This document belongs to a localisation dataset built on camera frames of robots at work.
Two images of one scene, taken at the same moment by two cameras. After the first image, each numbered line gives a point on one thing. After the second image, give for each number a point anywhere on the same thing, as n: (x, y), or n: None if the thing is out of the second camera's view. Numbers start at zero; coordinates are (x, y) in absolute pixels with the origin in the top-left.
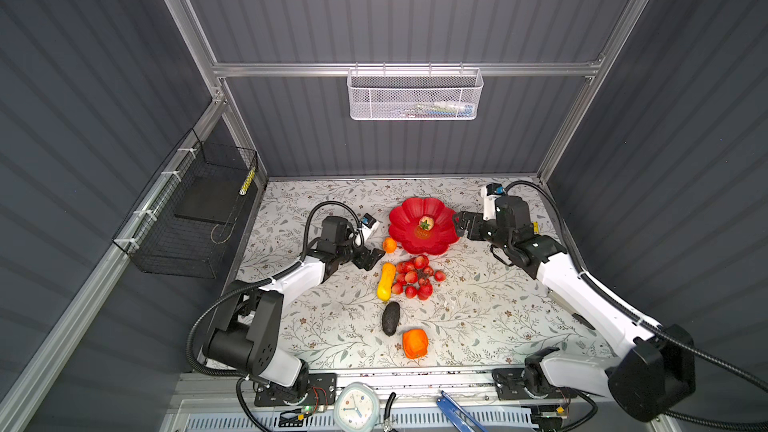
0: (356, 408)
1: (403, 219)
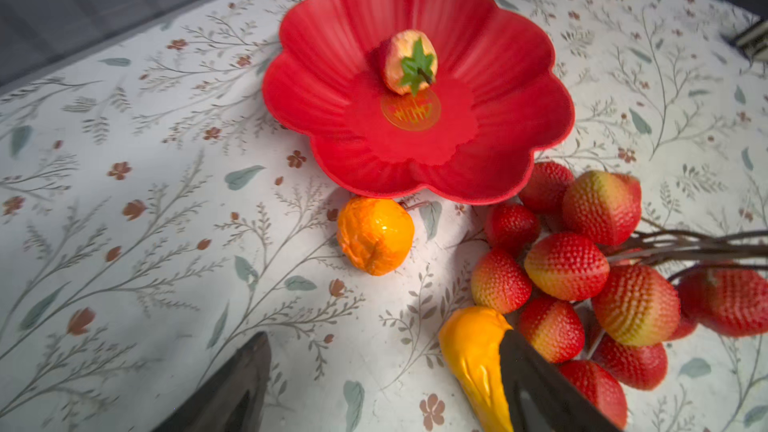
0: None
1: (475, 134)
